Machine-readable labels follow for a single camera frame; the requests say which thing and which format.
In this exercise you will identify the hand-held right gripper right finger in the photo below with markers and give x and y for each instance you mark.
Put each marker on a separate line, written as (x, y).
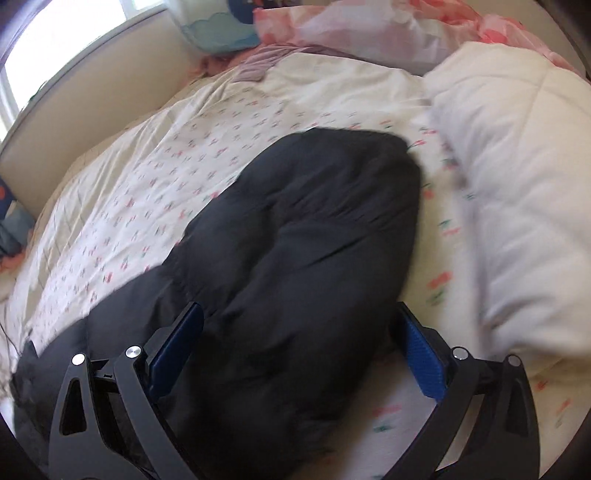
(420, 360)

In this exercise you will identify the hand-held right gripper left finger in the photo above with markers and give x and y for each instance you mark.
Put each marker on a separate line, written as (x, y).
(178, 350)

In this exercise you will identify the black puffer jacket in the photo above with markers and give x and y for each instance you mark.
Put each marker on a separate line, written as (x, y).
(300, 240)

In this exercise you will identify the cherry print blanket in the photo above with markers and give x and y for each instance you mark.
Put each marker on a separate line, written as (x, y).
(161, 175)

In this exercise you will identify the white puffy quilt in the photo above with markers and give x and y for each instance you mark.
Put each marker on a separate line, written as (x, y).
(521, 184)

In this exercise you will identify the white framed window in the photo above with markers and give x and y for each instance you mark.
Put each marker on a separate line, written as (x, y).
(69, 41)

